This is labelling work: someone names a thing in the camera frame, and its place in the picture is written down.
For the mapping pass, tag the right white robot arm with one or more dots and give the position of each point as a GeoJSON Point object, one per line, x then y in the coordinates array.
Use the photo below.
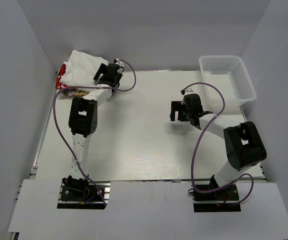
{"type": "Point", "coordinates": [243, 144]}

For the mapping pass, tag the white plastic mesh basket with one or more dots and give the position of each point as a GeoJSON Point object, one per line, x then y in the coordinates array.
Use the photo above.
{"type": "Point", "coordinates": [229, 75]}

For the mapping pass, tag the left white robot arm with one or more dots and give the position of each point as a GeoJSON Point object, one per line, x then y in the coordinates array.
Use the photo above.
{"type": "Point", "coordinates": [83, 117]}

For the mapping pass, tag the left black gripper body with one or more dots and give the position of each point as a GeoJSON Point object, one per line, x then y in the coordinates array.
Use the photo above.
{"type": "Point", "coordinates": [120, 77]}

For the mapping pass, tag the white green raglan t-shirt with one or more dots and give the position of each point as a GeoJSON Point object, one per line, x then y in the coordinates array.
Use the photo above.
{"type": "Point", "coordinates": [81, 68]}

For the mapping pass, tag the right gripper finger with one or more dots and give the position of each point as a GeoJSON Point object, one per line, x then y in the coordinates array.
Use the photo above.
{"type": "Point", "coordinates": [176, 106]}
{"type": "Point", "coordinates": [175, 116]}

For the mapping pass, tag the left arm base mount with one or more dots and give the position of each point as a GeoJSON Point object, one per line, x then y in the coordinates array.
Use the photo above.
{"type": "Point", "coordinates": [82, 195]}

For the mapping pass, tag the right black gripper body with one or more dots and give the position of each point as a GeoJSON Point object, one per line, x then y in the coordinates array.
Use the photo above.
{"type": "Point", "coordinates": [188, 112]}

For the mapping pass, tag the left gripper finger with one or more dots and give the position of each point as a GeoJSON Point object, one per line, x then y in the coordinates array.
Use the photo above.
{"type": "Point", "coordinates": [97, 79]}
{"type": "Point", "coordinates": [101, 71]}

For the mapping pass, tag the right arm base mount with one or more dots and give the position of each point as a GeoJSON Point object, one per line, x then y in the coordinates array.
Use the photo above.
{"type": "Point", "coordinates": [223, 201]}

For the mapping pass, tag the cartoon print folded t-shirt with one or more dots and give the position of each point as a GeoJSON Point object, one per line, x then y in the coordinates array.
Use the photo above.
{"type": "Point", "coordinates": [73, 93]}

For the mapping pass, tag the red white folded t-shirt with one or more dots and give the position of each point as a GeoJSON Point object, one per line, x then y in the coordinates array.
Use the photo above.
{"type": "Point", "coordinates": [59, 75]}

